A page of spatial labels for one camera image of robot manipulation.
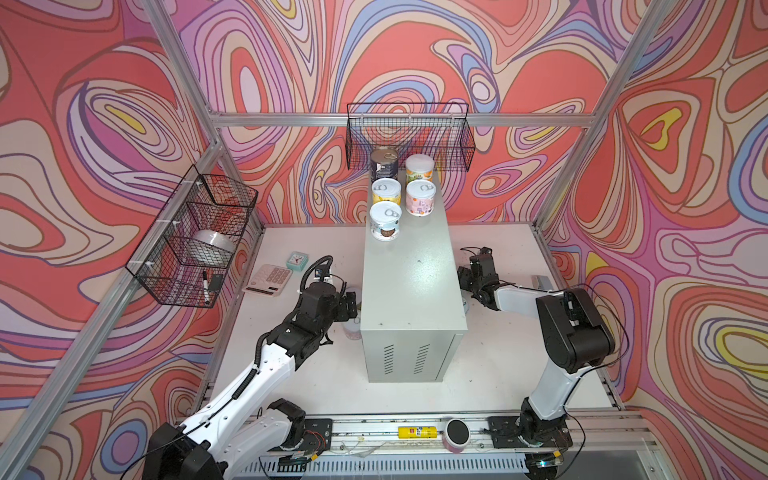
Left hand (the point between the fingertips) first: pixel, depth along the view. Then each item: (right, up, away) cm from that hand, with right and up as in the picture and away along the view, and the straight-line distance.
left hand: (345, 292), depth 81 cm
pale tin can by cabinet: (+5, -4, -24) cm, 25 cm away
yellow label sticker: (+19, -33, -9) cm, 39 cm away
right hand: (+40, +2, +20) cm, 45 cm away
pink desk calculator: (-29, +1, +20) cm, 35 cm away
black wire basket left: (-36, +12, -11) cm, 40 cm away
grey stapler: (+63, +1, +17) cm, 66 cm away
